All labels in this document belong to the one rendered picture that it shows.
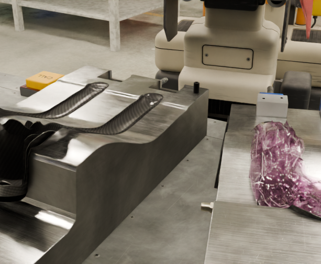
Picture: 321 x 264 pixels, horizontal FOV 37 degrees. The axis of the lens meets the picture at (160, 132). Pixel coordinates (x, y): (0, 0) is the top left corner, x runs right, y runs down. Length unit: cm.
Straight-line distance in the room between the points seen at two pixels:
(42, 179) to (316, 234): 30
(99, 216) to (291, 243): 24
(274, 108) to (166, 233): 31
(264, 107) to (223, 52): 36
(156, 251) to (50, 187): 15
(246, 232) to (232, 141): 21
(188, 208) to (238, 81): 52
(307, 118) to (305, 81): 47
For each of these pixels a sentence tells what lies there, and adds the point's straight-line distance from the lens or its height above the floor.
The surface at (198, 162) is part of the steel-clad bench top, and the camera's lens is 79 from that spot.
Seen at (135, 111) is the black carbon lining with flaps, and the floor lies 88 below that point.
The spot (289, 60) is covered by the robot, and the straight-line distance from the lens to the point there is 142.
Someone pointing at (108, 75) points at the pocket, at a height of 88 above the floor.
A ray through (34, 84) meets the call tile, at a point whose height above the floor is 83.
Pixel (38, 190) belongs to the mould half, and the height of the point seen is 89.
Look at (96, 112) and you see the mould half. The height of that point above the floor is 88.
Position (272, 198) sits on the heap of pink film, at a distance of 55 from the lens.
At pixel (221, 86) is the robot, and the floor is 78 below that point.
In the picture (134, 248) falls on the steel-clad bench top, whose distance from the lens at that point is 61.
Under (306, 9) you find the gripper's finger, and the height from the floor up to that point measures 103.
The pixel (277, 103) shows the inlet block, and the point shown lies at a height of 88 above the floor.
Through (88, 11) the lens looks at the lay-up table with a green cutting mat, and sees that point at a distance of 424.
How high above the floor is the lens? 120
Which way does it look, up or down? 27 degrees down
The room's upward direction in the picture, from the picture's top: straight up
